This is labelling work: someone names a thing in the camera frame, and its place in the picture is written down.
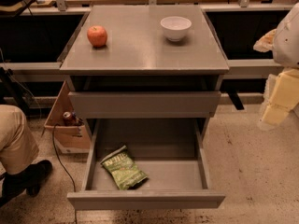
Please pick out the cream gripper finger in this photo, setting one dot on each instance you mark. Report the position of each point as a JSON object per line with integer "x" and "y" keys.
{"x": 265, "y": 43}
{"x": 281, "y": 96}

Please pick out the green jalapeno chip bag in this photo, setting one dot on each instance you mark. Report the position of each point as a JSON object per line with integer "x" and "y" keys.
{"x": 123, "y": 169}

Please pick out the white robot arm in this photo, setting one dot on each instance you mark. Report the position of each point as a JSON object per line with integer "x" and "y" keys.
{"x": 286, "y": 40}

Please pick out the grey drawer cabinet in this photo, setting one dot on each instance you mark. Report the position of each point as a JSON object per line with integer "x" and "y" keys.
{"x": 138, "y": 58}

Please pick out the closed grey top drawer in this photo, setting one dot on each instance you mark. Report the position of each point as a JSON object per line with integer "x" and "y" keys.
{"x": 144, "y": 105}

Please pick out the white ceramic bowl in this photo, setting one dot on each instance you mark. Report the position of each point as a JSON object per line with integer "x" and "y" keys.
{"x": 175, "y": 28}

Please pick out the red apple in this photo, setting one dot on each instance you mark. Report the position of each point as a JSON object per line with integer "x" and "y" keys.
{"x": 97, "y": 35}

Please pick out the red soda can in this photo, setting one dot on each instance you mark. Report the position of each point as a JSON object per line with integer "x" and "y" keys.
{"x": 69, "y": 118}

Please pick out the cardboard box on floor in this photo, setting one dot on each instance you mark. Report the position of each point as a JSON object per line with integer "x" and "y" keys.
{"x": 69, "y": 135}

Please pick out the black shoe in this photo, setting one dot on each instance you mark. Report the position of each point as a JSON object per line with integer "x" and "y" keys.
{"x": 29, "y": 180}

